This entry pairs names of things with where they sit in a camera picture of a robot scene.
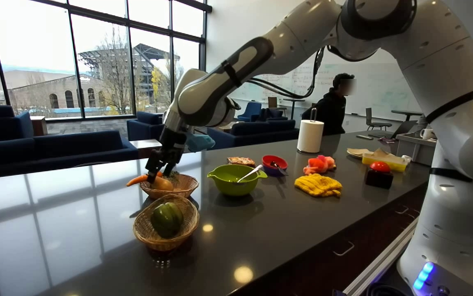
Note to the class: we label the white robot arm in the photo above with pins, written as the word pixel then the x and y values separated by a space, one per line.
pixel 434 52

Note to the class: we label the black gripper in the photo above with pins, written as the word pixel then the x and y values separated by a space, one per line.
pixel 168 154

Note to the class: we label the pink orange plush toy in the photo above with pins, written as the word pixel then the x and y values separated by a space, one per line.
pixel 319 164

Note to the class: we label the dark blue armchair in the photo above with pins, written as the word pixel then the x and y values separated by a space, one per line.
pixel 145 125

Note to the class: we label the dark blue sofa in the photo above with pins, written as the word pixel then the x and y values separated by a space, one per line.
pixel 23 151

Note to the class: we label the red tomato on black block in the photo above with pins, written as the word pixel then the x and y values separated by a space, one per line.
pixel 378 174

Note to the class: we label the white paper towel roll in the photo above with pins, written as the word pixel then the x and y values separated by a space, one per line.
pixel 309 138

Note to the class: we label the green plastic bowl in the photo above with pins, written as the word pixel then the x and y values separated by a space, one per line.
pixel 225 179

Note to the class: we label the white spoon in bowl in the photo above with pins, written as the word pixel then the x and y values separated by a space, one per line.
pixel 255 169

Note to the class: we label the near empty weaved basket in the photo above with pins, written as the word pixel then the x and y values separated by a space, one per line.
pixel 145 231

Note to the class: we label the green bell pepper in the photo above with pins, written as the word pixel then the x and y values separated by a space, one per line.
pixel 166 218

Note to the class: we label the small snack packet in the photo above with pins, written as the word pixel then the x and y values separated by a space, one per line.
pixel 245 161

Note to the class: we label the potato in basket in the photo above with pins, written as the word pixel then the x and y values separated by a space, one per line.
pixel 161 184

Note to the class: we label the orange carrot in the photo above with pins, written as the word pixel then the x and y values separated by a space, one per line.
pixel 136 179

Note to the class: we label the yellow knitted cloth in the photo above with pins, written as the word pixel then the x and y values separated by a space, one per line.
pixel 319 184

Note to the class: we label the man in black jacket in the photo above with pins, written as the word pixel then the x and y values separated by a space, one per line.
pixel 330 108

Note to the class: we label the red small bowl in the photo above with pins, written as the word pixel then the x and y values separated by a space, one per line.
pixel 274 164

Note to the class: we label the far weaved basket with vegetables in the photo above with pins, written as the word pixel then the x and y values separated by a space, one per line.
pixel 177 184

